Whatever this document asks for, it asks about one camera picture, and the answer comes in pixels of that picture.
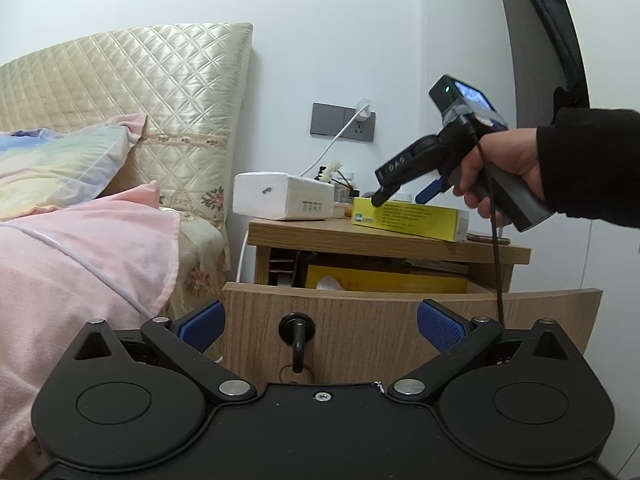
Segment white wardrobe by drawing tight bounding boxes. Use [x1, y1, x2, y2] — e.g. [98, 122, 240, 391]
[418, 0, 640, 480]

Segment wooden nightstand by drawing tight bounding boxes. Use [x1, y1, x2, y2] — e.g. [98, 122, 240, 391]
[247, 219, 532, 289]

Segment white charger plug with cable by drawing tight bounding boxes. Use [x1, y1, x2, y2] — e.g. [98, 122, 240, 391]
[299, 99, 372, 177]

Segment cream quilted headboard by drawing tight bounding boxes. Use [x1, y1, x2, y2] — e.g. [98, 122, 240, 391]
[1, 23, 253, 226]

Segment pink blanket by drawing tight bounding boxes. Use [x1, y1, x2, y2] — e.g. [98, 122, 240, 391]
[0, 112, 182, 461]

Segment yellow box inside drawer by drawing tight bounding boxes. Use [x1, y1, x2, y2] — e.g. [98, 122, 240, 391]
[305, 264, 469, 294]

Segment grey wall socket panel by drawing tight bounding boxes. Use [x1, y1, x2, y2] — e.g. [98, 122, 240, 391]
[309, 103, 376, 143]

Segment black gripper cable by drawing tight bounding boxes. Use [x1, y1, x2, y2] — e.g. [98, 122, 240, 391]
[468, 114, 507, 326]

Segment person's right hand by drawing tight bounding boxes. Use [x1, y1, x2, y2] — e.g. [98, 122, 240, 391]
[454, 128, 544, 219]

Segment white flower diffuser bottle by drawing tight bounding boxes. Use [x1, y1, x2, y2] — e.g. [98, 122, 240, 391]
[318, 160, 360, 204]

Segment white tissue pack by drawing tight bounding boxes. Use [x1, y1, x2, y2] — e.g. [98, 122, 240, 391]
[232, 171, 334, 221]

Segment wooden nightstand drawer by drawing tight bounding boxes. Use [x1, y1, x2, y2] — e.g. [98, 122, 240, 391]
[221, 282, 603, 391]

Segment black sleeved right forearm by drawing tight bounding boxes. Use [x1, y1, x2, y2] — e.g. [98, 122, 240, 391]
[537, 108, 639, 229]

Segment floral cream bed sheet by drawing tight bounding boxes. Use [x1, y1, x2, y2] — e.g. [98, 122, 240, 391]
[164, 211, 229, 318]

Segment black keys in lock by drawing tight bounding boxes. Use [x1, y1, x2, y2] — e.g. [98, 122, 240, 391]
[278, 312, 316, 375]

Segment pastel rainbow pillow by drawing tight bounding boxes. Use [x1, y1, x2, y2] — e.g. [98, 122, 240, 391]
[1, 125, 140, 220]

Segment yellow cardboard box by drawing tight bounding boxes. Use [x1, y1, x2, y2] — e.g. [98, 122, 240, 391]
[352, 197, 469, 242]

